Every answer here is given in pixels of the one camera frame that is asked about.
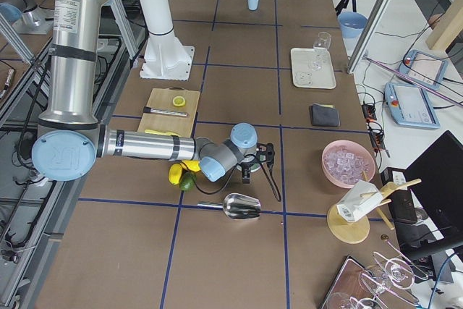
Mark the blue teach pendant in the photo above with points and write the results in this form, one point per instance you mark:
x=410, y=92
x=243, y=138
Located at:
x=410, y=106
x=424, y=68

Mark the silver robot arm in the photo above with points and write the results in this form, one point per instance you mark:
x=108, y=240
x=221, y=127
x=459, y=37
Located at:
x=70, y=138

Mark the wooden stand with carton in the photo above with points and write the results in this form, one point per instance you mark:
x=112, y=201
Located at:
x=348, y=221

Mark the hanging wine glasses rack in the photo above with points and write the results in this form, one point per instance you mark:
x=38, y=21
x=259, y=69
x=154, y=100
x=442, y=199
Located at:
x=358, y=286

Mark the half lemon slice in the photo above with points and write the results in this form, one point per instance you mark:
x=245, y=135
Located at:
x=179, y=101

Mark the black monitor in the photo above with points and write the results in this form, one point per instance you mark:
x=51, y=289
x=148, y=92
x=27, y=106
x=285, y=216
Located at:
x=439, y=168

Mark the blue teach pendant near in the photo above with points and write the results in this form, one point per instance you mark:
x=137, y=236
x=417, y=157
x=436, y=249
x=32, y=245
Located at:
x=410, y=106

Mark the grey folded cloth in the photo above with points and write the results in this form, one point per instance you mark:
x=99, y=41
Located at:
x=324, y=116

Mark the cream bear tray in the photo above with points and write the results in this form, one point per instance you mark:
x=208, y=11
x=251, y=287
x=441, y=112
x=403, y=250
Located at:
x=304, y=77

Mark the clear wine glass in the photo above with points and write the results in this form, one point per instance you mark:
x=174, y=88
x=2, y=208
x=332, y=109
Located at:
x=321, y=46

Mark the light blue plastic cup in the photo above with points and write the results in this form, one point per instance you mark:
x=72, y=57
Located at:
x=252, y=5

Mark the aluminium frame post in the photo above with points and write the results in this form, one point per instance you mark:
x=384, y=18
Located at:
x=376, y=14

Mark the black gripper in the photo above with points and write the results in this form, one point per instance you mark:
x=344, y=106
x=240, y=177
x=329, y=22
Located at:
x=246, y=169

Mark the green lime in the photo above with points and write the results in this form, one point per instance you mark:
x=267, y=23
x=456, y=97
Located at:
x=187, y=181

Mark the metal ice scoop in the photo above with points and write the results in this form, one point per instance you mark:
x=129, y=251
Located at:
x=236, y=206

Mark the pink bowl with ice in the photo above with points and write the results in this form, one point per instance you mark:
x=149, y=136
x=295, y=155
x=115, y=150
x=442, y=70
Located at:
x=345, y=163

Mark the wooden cutting board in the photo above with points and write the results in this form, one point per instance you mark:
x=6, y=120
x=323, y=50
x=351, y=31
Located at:
x=161, y=98

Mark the yellow plastic knife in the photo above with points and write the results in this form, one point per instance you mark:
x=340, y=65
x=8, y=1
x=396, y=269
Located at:
x=156, y=132

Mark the yellow lemon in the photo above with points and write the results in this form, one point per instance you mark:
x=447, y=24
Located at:
x=175, y=174
x=191, y=165

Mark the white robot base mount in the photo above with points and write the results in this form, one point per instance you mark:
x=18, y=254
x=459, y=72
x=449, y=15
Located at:
x=165, y=56

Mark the blue bowl with fork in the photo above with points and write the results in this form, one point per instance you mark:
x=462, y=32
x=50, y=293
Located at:
x=352, y=24

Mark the blue teach pendant far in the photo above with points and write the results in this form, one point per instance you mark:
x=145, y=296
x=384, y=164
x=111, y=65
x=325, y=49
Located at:
x=424, y=68

